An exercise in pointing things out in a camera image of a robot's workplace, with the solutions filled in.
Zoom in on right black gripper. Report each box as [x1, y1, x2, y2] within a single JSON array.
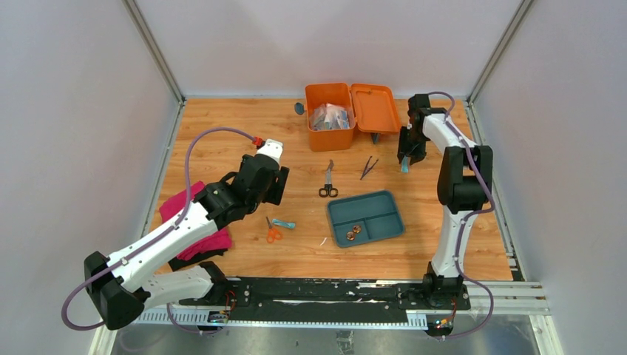
[[399, 126, 429, 165]]

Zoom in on blue foil sachet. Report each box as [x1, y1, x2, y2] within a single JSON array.
[[271, 219, 296, 230]]

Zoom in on small clear bag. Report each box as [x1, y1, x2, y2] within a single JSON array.
[[308, 104, 328, 131]]

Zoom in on orange medicine box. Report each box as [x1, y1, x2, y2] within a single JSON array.
[[296, 83, 401, 152]]

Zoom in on clear bag blue items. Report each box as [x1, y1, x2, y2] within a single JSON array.
[[323, 104, 350, 129]]

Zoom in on teal plastic tray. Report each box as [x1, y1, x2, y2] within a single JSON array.
[[327, 190, 406, 249]]

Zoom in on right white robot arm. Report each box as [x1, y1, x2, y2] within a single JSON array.
[[397, 93, 494, 309]]

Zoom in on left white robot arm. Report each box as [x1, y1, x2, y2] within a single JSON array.
[[80, 141, 289, 330]]

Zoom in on small orange scissors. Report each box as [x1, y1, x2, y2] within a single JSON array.
[[265, 217, 283, 243]]

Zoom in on black bandage scissors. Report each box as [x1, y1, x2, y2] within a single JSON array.
[[318, 160, 339, 197]]

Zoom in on pink folded cloth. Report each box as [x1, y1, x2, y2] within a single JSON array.
[[159, 181, 233, 271]]

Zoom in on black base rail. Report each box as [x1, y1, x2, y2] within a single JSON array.
[[105, 274, 549, 330]]

